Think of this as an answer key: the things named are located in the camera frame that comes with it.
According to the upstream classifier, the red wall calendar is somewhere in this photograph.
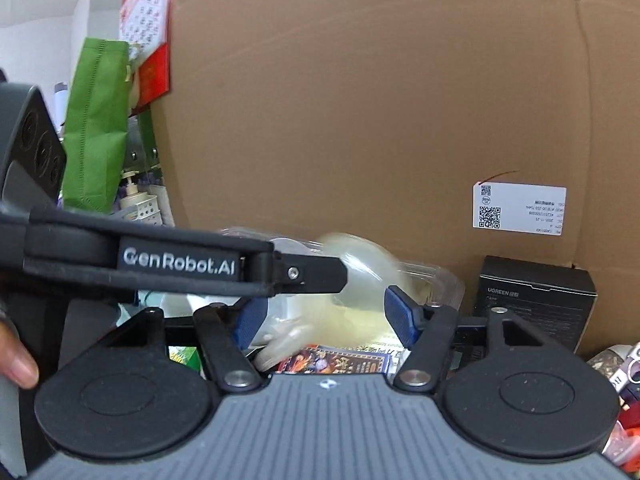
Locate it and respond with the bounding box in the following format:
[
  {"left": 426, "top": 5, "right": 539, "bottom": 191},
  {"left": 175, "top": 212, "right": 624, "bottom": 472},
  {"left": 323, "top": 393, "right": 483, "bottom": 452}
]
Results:
[{"left": 118, "top": 0, "right": 180, "bottom": 107}]

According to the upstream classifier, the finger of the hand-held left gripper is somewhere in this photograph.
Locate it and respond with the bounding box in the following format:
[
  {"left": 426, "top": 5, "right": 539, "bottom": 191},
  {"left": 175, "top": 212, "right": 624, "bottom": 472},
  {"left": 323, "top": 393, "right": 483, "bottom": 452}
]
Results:
[{"left": 272, "top": 252, "right": 349, "bottom": 295}]

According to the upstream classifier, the white perforated holder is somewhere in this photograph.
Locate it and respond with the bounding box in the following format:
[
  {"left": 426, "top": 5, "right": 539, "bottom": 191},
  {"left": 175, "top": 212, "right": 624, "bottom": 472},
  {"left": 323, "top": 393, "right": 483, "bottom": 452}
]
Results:
[{"left": 120, "top": 185, "right": 162, "bottom": 225}]

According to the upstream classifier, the white pump bottle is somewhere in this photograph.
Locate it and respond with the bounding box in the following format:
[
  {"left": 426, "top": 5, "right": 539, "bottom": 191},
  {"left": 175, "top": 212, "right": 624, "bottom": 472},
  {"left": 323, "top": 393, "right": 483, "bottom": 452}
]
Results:
[{"left": 119, "top": 170, "right": 143, "bottom": 213}]

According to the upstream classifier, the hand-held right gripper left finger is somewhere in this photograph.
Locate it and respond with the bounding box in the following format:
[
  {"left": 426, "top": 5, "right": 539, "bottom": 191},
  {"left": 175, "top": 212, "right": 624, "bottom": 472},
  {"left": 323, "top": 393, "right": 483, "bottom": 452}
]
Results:
[{"left": 97, "top": 296, "right": 268, "bottom": 394}]

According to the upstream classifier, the clear plastic clamshell container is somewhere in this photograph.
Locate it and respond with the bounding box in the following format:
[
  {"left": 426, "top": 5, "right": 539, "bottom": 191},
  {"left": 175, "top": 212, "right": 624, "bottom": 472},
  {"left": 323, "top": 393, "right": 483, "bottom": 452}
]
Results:
[{"left": 218, "top": 226, "right": 466, "bottom": 311}]

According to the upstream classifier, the camouflage patterned object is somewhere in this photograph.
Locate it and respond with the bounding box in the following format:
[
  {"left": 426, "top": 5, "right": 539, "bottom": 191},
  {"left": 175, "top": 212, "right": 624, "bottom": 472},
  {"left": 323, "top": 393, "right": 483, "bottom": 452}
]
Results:
[{"left": 586, "top": 344, "right": 640, "bottom": 396}]

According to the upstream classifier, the small black product box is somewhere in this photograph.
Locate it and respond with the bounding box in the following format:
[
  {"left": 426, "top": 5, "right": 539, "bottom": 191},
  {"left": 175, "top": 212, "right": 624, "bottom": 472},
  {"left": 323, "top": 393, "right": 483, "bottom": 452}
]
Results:
[{"left": 471, "top": 255, "right": 598, "bottom": 356}]

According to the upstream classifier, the green fabric bag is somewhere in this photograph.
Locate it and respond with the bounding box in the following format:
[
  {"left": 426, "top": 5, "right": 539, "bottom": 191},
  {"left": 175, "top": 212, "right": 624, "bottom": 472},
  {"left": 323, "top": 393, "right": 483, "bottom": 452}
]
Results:
[{"left": 61, "top": 36, "right": 132, "bottom": 212}]

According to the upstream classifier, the large brown cardboard box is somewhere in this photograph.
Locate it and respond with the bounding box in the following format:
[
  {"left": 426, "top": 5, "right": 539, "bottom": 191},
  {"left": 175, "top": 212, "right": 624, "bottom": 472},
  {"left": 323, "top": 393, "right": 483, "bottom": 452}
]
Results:
[{"left": 151, "top": 0, "right": 640, "bottom": 361}]

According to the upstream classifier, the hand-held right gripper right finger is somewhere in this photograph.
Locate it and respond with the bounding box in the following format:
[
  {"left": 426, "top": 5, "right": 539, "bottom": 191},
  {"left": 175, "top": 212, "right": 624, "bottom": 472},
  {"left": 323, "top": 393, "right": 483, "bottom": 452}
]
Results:
[{"left": 384, "top": 285, "right": 548, "bottom": 394}]

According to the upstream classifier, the red plastic object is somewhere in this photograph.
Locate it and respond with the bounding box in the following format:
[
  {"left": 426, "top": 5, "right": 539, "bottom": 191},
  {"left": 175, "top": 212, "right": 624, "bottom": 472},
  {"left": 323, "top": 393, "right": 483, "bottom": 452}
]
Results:
[{"left": 602, "top": 417, "right": 640, "bottom": 468}]

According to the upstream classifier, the colourful printed card box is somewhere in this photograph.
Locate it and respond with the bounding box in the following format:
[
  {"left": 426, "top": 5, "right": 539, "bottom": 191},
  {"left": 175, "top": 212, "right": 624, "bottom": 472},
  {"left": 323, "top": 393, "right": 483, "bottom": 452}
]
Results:
[{"left": 272, "top": 344, "right": 396, "bottom": 376}]

